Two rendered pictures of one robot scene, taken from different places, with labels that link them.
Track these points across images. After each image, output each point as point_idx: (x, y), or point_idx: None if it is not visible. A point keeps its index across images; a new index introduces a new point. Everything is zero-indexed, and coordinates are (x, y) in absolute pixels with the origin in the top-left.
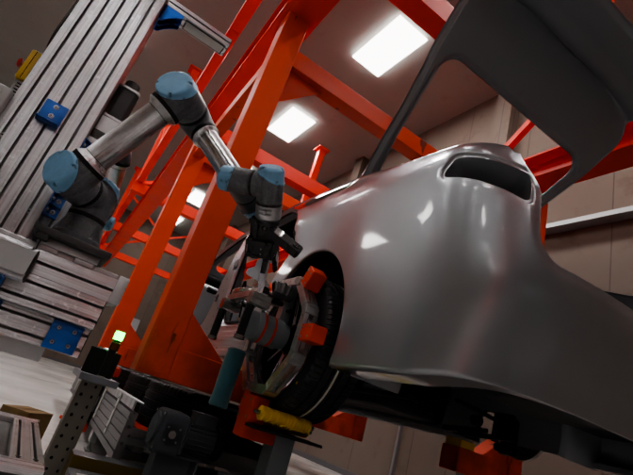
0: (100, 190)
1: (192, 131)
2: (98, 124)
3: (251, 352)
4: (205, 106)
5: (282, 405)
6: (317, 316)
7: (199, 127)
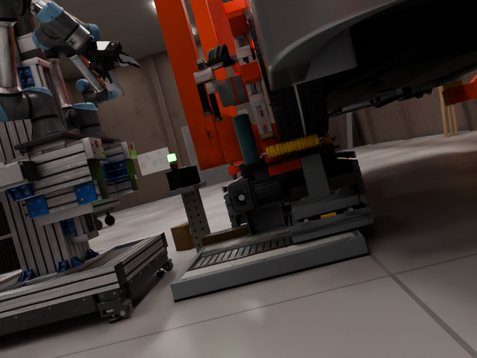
0: (28, 99)
1: (30, 13)
2: (20, 49)
3: (261, 107)
4: None
5: (280, 137)
6: (251, 53)
7: (29, 7)
